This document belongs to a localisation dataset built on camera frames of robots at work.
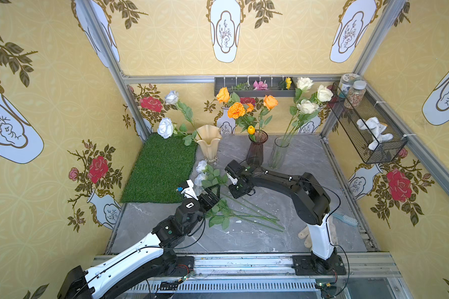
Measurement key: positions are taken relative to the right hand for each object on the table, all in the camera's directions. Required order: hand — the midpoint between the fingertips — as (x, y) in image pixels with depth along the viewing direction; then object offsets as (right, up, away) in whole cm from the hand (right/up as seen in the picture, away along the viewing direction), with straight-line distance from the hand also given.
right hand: (238, 188), depth 95 cm
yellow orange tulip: (+5, +28, -14) cm, 31 cm away
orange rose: (+5, +39, -9) cm, 40 cm away
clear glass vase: (+20, +18, 0) cm, 27 cm away
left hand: (-13, +4, -18) cm, 23 cm away
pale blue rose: (-13, +7, +2) cm, 15 cm away
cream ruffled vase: (-16, +26, +3) cm, 31 cm away
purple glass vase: (+8, +20, 0) cm, 21 cm away
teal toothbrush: (+48, -12, -10) cm, 51 cm away
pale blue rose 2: (-18, +5, 0) cm, 19 cm away
